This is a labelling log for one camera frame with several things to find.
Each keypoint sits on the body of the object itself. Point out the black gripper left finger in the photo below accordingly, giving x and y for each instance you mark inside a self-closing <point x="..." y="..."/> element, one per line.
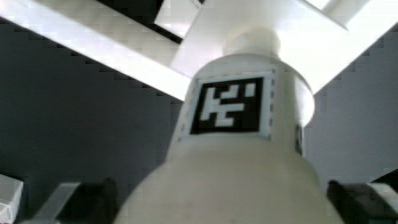
<point x="80" y="204"/>

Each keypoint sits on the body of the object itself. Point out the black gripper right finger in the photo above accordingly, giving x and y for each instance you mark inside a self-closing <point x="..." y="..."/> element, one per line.
<point x="359" y="204"/>

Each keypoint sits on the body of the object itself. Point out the white lamp bulb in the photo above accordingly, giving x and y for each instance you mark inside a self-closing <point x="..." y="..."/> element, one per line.
<point x="235" y="179"/>

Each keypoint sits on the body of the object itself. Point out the white lamp base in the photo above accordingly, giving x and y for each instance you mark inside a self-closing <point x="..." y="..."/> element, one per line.
<point x="277" y="25"/>

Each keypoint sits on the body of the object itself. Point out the white front fence bar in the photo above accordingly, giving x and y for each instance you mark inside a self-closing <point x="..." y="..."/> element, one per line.
<point x="102" y="34"/>

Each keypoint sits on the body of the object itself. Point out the white fence bar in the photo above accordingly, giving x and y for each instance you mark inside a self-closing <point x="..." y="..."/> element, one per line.
<point x="102" y="34"/>
<point x="359" y="14"/>

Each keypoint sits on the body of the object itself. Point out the white right fence bar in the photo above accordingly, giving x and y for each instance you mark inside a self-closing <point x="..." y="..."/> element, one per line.
<point x="359" y="14"/>

